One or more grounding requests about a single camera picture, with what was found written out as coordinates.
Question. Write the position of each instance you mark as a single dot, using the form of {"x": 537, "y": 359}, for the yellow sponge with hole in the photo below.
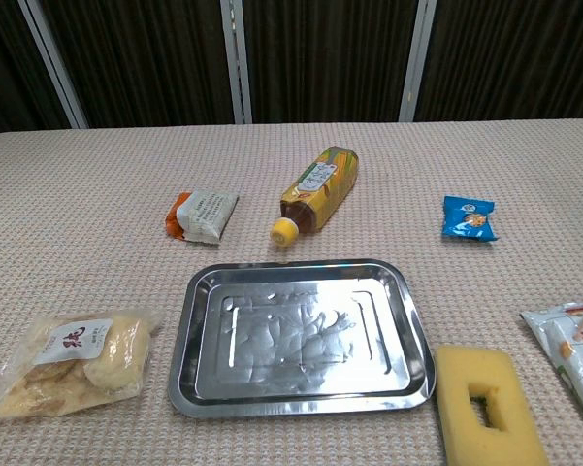
{"x": 485, "y": 403}

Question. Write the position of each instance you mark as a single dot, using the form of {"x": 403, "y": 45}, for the stainless steel tray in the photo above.
{"x": 298, "y": 337}

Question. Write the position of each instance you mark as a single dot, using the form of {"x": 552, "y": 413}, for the yellow-capped tea bottle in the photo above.
{"x": 317, "y": 191}

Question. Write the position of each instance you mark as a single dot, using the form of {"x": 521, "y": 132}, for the grey metal partition post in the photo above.
{"x": 55, "y": 63}
{"x": 417, "y": 60}
{"x": 237, "y": 60}

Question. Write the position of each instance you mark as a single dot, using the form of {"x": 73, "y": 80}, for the white printed snack bag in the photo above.
{"x": 570, "y": 344}

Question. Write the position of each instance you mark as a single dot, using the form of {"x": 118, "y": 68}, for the beige woven tablecloth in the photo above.
{"x": 102, "y": 272}

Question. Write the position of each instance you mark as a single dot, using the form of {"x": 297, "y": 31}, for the blue snack packet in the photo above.
{"x": 468, "y": 218}

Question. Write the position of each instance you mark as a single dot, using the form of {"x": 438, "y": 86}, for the clear bag of pastries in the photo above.
{"x": 73, "y": 369}

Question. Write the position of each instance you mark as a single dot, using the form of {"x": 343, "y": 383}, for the orange and white snack packet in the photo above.
{"x": 204, "y": 215}

